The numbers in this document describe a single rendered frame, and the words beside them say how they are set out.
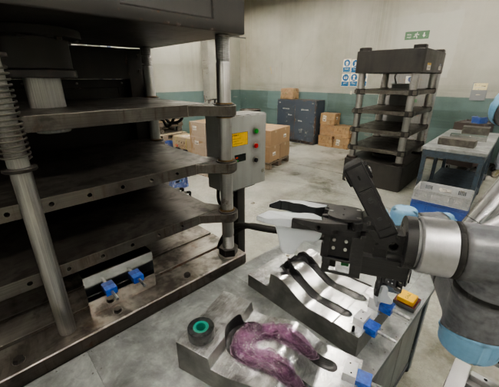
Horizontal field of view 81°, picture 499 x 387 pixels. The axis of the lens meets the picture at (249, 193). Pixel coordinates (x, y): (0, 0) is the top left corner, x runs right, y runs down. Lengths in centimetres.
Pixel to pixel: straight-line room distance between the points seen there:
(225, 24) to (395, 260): 105
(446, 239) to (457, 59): 701
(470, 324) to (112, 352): 101
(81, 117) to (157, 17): 40
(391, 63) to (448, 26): 274
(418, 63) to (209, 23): 386
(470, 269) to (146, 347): 98
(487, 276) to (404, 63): 448
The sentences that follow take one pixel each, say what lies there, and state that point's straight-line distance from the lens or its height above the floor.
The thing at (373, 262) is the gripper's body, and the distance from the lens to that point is 45.
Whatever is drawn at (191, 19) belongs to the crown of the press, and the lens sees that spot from 118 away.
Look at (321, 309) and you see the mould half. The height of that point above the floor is 88.
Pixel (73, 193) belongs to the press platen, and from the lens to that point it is 115.
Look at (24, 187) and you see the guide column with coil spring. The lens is 107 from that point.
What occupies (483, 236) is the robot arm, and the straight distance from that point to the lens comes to 45.
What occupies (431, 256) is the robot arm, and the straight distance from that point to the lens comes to 43.
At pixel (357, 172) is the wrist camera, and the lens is 41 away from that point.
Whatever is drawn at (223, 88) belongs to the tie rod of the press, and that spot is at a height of 160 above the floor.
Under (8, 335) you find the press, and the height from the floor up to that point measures 78.
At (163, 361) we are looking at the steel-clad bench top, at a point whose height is 80.
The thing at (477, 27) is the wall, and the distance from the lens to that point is 741.
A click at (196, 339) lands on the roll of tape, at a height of 94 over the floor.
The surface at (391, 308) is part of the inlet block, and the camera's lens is 116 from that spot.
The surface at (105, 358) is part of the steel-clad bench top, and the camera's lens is 118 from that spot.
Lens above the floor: 164
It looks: 21 degrees down
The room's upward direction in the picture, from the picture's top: straight up
